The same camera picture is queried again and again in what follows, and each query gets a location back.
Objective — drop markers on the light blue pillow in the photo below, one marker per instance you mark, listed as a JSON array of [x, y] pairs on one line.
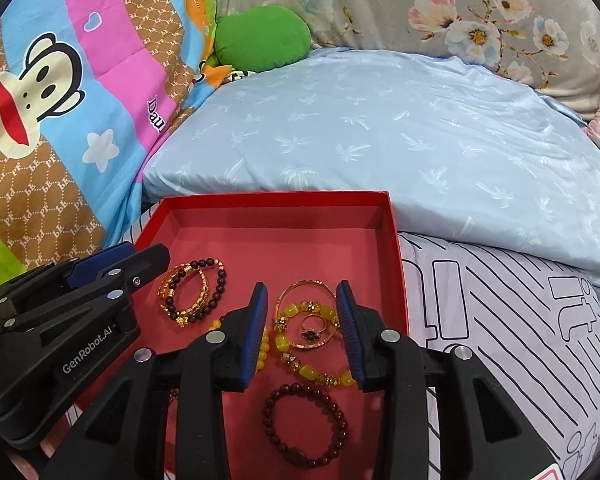
[[380, 135]]

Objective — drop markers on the thin gold bangle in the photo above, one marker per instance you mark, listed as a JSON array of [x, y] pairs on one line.
[[300, 286]]

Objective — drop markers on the floral grey cushion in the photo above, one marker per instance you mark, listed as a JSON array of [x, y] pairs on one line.
[[380, 0]]

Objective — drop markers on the colourful monkey print blanket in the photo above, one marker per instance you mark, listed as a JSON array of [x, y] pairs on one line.
[[80, 110]]

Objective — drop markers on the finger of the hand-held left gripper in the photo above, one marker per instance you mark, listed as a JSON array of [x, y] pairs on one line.
[[102, 262], [145, 262]]

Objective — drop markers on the red cardboard box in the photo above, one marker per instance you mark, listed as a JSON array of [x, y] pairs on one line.
[[260, 250]]

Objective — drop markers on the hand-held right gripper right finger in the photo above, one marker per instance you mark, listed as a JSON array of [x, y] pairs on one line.
[[348, 330]]

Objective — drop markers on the green plush toy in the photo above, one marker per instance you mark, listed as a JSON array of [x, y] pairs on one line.
[[262, 37]]

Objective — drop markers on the lilac line-print bed sheet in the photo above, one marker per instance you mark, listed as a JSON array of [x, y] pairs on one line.
[[505, 335]]

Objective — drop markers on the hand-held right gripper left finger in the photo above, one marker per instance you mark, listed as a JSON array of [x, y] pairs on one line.
[[257, 330]]

